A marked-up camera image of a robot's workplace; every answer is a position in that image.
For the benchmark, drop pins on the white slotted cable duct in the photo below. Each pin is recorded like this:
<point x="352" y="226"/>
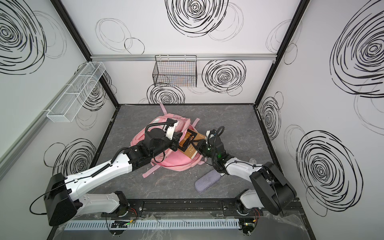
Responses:
<point x="163" y="224"/>

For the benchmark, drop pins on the clear acrylic wall shelf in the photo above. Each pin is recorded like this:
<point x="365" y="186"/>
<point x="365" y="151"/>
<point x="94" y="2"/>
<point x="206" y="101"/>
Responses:
<point x="83" y="92"/>

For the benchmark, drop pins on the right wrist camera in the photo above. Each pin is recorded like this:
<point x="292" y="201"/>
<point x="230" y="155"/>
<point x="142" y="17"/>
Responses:
<point x="210" y="136"/>

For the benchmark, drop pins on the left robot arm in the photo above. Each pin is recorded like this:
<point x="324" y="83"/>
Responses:
<point x="68" y="196"/>

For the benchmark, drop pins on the brown book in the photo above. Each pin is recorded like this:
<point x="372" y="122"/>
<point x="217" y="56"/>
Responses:
<point x="190" y="142"/>

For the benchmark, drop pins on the aluminium wall rail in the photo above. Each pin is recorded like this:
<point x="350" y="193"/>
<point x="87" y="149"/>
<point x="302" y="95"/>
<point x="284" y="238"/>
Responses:
<point x="184" y="57"/>

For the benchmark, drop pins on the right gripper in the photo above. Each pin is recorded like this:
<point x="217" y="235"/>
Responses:
<point x="202" y="145"/>

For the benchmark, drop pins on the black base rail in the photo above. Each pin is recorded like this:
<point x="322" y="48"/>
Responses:
<point x="186" y="206"/>

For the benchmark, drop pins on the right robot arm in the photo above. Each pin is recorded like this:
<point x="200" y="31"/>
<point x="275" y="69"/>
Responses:
<point x="272" y="191"/>

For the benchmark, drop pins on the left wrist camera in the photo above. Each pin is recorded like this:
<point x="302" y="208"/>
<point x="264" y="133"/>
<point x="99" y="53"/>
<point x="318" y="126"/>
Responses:
<point x="170" y="130"/>

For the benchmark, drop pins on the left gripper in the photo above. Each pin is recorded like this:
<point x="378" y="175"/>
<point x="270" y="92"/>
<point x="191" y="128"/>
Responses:
<point x="175" y="144"/>

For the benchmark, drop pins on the pink student backpack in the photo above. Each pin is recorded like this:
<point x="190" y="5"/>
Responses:
<point x="179" y="160"/>

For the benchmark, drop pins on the purple glasses case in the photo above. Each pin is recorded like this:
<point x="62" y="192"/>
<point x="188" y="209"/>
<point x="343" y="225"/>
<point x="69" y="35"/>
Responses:
<point x="207" y="181"/>

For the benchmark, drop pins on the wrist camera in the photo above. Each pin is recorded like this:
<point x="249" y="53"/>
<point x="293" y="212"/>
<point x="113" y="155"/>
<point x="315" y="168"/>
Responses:
<point x="170" y="130"/>
<point x="210" y="136"/>

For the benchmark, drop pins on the black wire basket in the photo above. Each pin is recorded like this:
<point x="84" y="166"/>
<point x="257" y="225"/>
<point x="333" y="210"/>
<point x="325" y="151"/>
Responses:
<point x="176" y="73"/>

